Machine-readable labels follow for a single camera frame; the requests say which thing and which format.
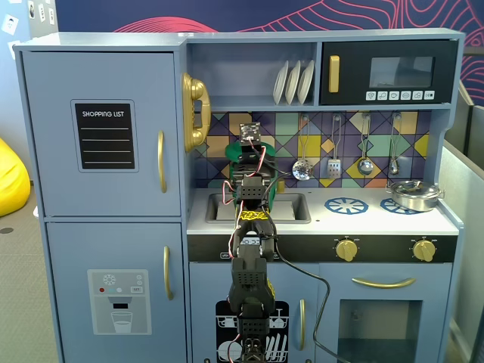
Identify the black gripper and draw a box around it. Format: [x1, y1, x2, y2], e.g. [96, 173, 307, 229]
[229, 141, 280, 182]

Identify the gold dishwasher handle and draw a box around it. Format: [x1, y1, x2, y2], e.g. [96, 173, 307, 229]
[298, 298, 307, 352]

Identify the gold freezer door handle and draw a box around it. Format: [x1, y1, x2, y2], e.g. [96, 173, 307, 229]
[163, 245, 175, 301]

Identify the steel pot with lid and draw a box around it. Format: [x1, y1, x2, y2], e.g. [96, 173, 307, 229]
[385, 178, 445, 213]

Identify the steel spoon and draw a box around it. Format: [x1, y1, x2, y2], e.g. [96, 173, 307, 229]
[389, 112, 402, 176]

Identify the fridge door with shopping list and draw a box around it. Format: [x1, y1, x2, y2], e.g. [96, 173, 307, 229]
[21, 51, 183, 218]

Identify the gold fridge door handle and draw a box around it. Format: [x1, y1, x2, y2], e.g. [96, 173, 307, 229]
[156, 129, 169, 194]

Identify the gold microwave handle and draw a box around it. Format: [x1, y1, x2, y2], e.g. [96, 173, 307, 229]
[327, 54, 341, 94]

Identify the steel ladle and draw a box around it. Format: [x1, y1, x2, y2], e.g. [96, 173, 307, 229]
[356, 113, 374, 176]

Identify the small camera circuit board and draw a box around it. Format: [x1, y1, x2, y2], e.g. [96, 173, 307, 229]
[238, 122, 263, 144]

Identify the freezer door with dispenser print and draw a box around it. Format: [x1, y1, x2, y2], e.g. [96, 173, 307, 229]
[45, 222, 185, 363]

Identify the yellow bean bag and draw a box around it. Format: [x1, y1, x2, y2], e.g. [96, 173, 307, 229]
[0, 137, 32, 219]

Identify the black power cable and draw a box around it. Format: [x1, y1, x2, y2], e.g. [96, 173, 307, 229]
[272, 235, 343, 363]

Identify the dishwasher door with print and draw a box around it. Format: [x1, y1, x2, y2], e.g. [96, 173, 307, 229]
[188, 262, 320, 363]

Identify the gold toy phone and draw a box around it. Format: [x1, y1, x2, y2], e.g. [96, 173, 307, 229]
[181, 72, 212, 154]

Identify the gold stove knob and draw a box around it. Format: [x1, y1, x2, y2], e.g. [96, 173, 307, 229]
[334, 238, 359, 262]
[411, 238, 437, 263]

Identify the blue oven door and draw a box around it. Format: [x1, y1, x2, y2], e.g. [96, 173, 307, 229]
[318, 262, 453, 363]

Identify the steel slotted spatula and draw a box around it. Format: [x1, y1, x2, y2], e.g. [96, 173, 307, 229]
[327, 114, 343, 179]

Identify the black microwave door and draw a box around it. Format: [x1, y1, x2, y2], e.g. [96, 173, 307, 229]
[318, 39, 459, 107]

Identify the grey desk divider panel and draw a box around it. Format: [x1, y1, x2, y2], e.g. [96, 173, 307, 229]
[439, 144, 484, 363]

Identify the gold oven handle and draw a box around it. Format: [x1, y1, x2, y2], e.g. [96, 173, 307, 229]
[351, 276, 417, 290]

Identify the white toy plate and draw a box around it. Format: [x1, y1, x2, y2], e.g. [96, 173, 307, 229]
[284, 59, 303, 106]
[296, 59, 316, 105]
[272, 60, 290, 106]

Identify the green pitcher lid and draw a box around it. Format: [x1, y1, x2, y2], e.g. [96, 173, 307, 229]
[224, 141, 279, 163]

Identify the steel skimmer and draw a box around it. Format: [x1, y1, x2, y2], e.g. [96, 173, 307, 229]
[291, 114, 315, 182]

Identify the grey sink basin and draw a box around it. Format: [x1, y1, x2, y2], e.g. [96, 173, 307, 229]
[204, 191, 312, 225]

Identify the blue toy kitchen unit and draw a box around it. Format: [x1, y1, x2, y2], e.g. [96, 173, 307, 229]
[12, 27, 467, 363]

